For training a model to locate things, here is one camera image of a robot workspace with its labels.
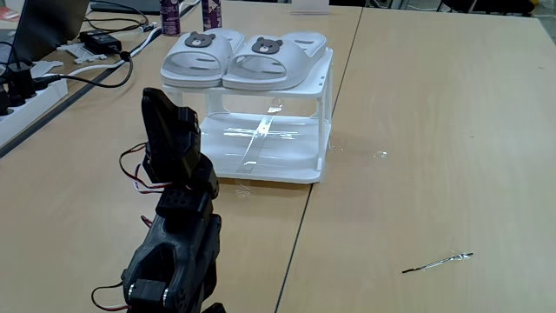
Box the white plastic shelf box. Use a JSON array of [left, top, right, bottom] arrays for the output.
[[162, 45, 334, 184]]

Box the white cable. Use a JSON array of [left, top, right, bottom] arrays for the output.
[[43, 26, 162, 79]]

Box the white card stand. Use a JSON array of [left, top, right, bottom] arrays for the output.
[[290, 0, 330, 16]]

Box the white power strip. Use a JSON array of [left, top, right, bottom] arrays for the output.
[[0, 77, 70, 147]]

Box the white bear slipper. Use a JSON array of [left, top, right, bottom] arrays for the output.
[[160, 28, 247, 90], [222, 30, 328, 92]]

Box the black power cable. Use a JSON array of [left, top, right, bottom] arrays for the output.
[[32, 50, 135, 90]]

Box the thin metal rod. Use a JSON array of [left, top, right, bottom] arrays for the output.
[[401, 252, 474, 275]]

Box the black power adapter brick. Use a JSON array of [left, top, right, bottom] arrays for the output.
[[78, 29, 123, 56]]

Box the black wall plug adapter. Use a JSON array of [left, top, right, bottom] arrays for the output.
[[3, 60, 38, 108]]

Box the black looped cable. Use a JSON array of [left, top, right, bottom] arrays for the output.
[[84, 0, 150, 34]]

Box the white printed plastic part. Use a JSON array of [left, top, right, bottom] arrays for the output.
[[56, 42, 108, 65]]

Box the dark laptop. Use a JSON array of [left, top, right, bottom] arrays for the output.
[[7, 0, 90, 66]]

